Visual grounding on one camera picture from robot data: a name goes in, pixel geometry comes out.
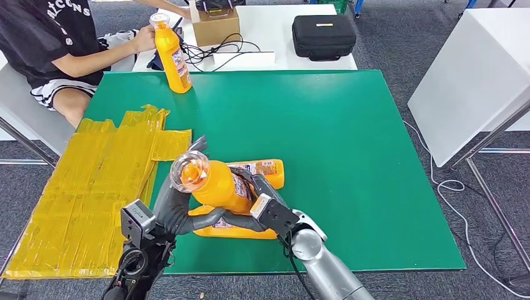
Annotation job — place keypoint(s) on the orange plastic bottle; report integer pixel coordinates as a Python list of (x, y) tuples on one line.
[(240, 234), (172, 54), (273, 178), (219, 186)]

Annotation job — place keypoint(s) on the yellow taped plastic sheet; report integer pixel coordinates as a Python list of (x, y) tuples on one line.
[(82, 198)]

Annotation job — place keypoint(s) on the person's left forearm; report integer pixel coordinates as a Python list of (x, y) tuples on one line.
[(165, 6)]

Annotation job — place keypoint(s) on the white printed bag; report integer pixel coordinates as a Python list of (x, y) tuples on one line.
[(118, 41)]

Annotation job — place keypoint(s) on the person's right forearm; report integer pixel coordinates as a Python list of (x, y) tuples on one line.
[(95, 60)]

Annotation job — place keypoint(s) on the blue tablet case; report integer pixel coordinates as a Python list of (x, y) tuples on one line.
[(156, 62)]

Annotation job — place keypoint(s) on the person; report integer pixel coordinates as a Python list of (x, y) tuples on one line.
[(37, 37)]

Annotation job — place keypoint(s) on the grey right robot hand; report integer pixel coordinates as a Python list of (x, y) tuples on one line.
[(258, 184)]

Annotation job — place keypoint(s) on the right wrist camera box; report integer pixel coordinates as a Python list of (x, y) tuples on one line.
[(275, 217)]

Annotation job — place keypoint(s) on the white bench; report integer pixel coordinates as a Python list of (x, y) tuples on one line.
[(25, 107)]

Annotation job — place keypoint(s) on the white flat box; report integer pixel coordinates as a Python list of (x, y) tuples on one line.
[(244, 60)]

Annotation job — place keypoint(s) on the brown cardboard box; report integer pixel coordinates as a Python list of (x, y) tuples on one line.
[(216, 31)]

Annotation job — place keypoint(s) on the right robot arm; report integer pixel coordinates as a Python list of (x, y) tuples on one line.
[(327, 269)]

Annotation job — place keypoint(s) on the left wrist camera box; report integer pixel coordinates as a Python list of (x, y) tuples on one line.
[(136, 221)]

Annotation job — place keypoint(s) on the green plastic crate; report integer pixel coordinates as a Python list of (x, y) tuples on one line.
[(332, 5)]

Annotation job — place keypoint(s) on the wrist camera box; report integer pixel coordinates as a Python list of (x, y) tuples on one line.
[(275, 217), (136, 221)]

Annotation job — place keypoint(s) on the person's right hand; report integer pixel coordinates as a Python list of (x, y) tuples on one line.
[(145, 39)]

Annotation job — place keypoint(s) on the white table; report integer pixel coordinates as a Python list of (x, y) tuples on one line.
[(269, 33), (468, 82)]

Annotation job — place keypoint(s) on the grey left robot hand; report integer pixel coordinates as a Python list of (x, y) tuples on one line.
[(170, 211)]

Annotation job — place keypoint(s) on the black carrying case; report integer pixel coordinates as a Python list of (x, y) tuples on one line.
[(324, 37)]

